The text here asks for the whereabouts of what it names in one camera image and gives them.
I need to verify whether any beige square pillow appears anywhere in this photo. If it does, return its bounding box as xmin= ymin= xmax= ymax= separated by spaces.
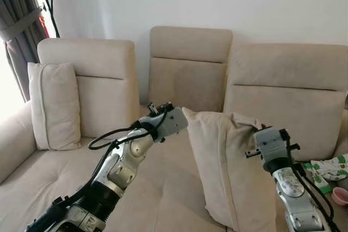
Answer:
xmin=182 ymin=106 xmax=279 ymax=232
xmin=27 ymin=62 xmax=83 ymax=152

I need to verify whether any beige fabric sofa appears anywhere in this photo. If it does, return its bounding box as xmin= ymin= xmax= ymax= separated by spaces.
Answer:
xmin=0 ymin=26 xmax=348 ymax=232

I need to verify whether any black floor lamp stand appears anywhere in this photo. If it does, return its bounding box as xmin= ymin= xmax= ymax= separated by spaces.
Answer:
xmin=39 ymin=0 xmax=61 ymax=39

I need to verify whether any white green patterned cloth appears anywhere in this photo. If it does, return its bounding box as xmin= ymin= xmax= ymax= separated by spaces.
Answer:
xmin=303 ymin=154 xmax=348 ymax=194

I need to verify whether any small pink cup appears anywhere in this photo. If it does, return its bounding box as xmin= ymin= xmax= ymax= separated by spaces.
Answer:
xmin=331 ymin=186 xmax=348 ymax=207

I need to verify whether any grey-brown curtain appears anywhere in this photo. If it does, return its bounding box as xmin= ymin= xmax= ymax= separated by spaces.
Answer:
xmin=0 ymin=0 xmax=51 ymax=103

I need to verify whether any grey-brown curtain tieback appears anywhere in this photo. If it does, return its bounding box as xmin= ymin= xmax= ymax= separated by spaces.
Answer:
xmin=0 ymin=8 xmax=44 ymax=41

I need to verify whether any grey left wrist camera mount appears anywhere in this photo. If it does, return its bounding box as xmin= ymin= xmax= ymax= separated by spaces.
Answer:
xmin=154 ymin=107 xmax=189 ymax=138

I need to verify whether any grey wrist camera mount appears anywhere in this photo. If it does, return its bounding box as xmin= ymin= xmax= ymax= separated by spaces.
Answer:
xmin=154 ymin=107 xmax=189 ymax=138
xmin=254 ymin=127 xmax=290 ymax=161

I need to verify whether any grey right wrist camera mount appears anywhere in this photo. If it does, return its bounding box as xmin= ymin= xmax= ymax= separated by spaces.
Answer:
xmin=254 ymin=127 xmax=290 ymax=161

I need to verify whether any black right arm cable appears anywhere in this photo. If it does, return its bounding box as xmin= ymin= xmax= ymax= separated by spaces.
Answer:
xmin=290 ymin=161 xmax=335 ymax=230

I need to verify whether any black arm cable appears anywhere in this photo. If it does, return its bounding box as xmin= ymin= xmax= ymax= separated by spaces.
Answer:
xmin=290 ymin=161 xmax=335 ymax=230
xmin=88 ymin=114 xmax=167 ymax=152

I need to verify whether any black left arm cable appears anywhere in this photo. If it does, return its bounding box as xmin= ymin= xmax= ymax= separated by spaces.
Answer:
xmin=88 ymin=114 xmax=167 ymax=152

